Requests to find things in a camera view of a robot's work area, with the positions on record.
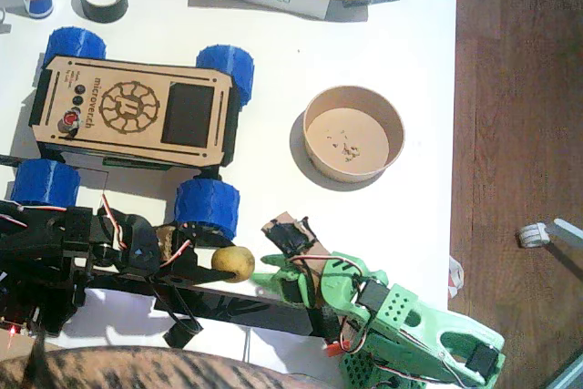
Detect small yellow-green fruit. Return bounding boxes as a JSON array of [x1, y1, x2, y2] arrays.
[[210, 246, 255, 284]]

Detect brown paper bowl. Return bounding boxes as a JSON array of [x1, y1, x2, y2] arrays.
[[302, 84, 406, 184]]

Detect small black flat piece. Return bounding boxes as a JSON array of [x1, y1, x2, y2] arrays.
[[163, 318, 204, 349]]

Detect black spring clamp red tip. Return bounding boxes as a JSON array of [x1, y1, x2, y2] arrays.
[[307, 304, 354, 358]]

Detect brown striped fabric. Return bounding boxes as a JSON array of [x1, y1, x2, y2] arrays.
[[0, 345, 333, 389]]

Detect white red plastic bag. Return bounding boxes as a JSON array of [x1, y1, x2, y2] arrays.
[[448, 255, 465, 300]]

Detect wooden rover with blue wheels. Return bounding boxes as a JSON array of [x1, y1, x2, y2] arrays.
[[9, 26, 255, 244]]

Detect grey metal bar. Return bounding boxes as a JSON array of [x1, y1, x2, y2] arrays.
[[547, 218, 583, 244]]

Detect white SUNLU box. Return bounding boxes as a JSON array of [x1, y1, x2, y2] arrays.
[[214, 0, 332, 22]]

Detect black wrist camera on cardboard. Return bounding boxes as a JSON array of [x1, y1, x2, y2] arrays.
[[261, 210, 329, 256]]

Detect long black flat rail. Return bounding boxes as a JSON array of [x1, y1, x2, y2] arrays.
[[67, 265, 322, 338]]

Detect thin black camera cable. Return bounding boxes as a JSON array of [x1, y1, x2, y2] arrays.
[[152, 277, 204, 333]]

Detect grey metal frame edge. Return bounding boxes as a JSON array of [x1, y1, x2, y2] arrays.
[[544, 352, 583, 389]]

